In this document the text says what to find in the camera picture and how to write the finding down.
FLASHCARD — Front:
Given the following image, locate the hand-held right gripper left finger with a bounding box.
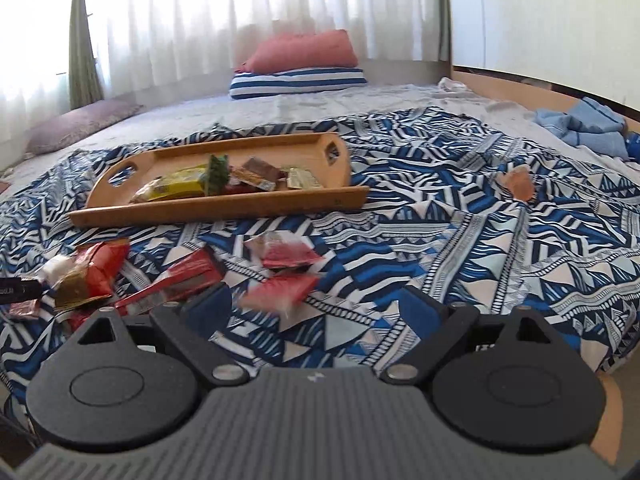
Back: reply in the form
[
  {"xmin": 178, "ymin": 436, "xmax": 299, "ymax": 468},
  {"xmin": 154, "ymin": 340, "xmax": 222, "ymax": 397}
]
[{"xmin": 75, "ymin": 282, "xmax": 249, "ymax": 386}]

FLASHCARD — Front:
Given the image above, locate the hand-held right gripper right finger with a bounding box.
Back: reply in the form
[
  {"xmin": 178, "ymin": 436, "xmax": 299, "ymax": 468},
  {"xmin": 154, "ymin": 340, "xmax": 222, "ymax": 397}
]
[{"xmin": 381, "ymin": 284, "xmax": 548, "ymax": 386}]

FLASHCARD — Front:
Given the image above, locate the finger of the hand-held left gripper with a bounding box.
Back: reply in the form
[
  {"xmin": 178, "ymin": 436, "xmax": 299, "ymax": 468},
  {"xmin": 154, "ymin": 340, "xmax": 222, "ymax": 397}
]
[{"xmin": 0, "ymin": 275, "xmax": 44, "ymax": 304}]

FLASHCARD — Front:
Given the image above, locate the small maroon snack packet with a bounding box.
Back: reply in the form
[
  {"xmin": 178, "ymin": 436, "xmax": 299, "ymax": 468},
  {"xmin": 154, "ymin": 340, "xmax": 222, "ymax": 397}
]
[{"xmin": 9, "ymin": 299, "xmax": 43, "ymax": 319}]

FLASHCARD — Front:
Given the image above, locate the long red snack packet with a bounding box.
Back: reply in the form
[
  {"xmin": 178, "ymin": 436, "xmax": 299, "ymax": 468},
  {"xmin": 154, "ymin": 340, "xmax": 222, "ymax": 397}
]
[{"xmin": 115, "ymin": 249, "xmax": 227, "ymax": 317}]

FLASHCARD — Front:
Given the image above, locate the gold foil snack packet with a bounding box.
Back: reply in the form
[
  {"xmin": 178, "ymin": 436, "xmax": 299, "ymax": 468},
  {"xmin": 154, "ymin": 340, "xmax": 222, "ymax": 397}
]
[{"xmin": 52, "ymin": 266, "xmax": 103, "ymax": 310}]

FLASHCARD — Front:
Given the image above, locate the red square snack packet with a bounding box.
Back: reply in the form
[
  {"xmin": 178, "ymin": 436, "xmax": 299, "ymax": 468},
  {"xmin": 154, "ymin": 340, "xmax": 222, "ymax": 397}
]
[{"xmin": 239, "ymin": 274, "xmax": 321, "ymax": 320}]

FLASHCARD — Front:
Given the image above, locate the bright red snack packet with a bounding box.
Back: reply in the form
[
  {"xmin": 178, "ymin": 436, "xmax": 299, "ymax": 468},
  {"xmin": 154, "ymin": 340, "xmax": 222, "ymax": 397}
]
[{"xmin": 74, "ymin": 239, "xmax": 132, "ymax": 297}]

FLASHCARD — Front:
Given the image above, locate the red white snack packet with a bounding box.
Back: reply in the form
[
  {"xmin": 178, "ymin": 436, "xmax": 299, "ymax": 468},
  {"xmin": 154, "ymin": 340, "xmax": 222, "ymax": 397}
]
[{"xmin": 244, "ymin": 231, "xmax": 325, "ymax": 272}]

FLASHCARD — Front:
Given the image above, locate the wooden tray with handles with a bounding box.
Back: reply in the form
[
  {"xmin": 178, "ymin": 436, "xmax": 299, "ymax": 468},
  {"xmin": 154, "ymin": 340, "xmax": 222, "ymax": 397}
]
[{"xmin": 67, "ymin": 132, "xmax": 371, "ymax": 229}]

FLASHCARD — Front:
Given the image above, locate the yellow snack packet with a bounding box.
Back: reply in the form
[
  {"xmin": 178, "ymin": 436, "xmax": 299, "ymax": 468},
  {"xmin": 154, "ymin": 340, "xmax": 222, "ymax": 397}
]
[{"xmin": 129, "ymin": 167, "xmax": 212, "ymax": 204}]

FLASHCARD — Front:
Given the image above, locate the green snack packet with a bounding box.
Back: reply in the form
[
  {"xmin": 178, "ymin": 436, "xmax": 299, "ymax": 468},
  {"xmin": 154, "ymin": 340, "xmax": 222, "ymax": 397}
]
[{"xmin": 204, "ymin": 154, "xmax": 232, "ymax": 196}]

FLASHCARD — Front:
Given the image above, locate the brown snack packet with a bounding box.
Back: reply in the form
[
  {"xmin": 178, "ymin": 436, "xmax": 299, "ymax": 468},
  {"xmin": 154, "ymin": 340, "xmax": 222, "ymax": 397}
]
[{"xmin": 230, "ymin": 156, "xmax": 284, "ymax": 192}]

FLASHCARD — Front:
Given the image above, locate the olive gold snack packet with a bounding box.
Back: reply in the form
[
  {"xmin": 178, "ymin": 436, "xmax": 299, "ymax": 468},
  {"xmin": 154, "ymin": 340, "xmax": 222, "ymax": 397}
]
[{"xmin": 286, "ymin": 166, "xmax": 325, "ymax": 191}]

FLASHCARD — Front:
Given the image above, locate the blue white patterned blanket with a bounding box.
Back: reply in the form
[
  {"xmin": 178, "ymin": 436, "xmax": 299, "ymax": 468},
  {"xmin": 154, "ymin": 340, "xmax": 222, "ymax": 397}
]
[{"xmin": 0, "ymin": 106, "xmax": 640, "ymax": 411}]

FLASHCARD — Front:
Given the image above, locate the orange snack packet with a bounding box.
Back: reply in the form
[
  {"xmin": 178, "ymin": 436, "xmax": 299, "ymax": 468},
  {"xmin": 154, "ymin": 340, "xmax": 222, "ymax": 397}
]
[{"xmin": 497, "ymin": 164, "xmax": 537, "ymax": 202}]

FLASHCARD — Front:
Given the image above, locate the mauve pillow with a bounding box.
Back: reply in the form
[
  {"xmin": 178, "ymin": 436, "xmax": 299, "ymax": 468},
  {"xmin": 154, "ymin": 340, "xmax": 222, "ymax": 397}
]
[{"xmin": 24, "ymin": 99, "xmax": 146, "ymax": 156}]

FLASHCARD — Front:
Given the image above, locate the blue white striped pillow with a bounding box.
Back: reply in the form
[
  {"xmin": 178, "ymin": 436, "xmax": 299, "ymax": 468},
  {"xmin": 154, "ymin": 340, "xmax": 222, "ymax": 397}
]
[{"xmin": 229, "ymin": 67, "xmax": 368, "ymax": 100}]

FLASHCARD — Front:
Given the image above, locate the light blue towel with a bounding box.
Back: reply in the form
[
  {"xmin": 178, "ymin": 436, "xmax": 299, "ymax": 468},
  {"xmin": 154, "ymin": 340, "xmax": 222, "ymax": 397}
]
[{"xmin": 531, "ymin": 96, "xmax": 629, "ymax": 158}]

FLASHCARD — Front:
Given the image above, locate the green curtain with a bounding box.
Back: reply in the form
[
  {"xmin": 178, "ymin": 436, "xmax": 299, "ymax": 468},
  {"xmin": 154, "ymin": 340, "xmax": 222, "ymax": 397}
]
[
  {"xmin": 436, "ymin": 0, "xmax": 453, "ymax": 63},
  {"xmin": 67, "ymin": 0, "xmax": 105, "ymax": 111}
]

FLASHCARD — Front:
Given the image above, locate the red pillow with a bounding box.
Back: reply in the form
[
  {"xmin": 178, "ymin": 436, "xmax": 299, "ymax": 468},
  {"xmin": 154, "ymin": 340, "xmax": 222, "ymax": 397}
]
[{"xmin": 235, "ymin": 29, "xmax": 360, "ymax": 75}]

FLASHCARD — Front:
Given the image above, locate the white sheer curtain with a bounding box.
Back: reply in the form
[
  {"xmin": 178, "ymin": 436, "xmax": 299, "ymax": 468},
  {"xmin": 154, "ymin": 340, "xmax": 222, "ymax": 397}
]
[{"xmin": 0, "ymin": 0, "xmax": 443, "ymax": 103}]

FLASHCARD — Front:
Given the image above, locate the white wardrobe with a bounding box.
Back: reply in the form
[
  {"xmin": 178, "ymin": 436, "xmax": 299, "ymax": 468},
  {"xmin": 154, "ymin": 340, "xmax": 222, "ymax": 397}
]
[{"xmin": 446, "ymin": 0, "xmax": 640, "ymax": 121}]

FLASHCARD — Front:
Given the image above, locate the wooden bed frame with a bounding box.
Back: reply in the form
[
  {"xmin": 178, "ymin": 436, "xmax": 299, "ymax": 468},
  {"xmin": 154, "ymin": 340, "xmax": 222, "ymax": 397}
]
[{"xmin": 450, "ymin": 64, "xmax": 640, "ymax": 133}]

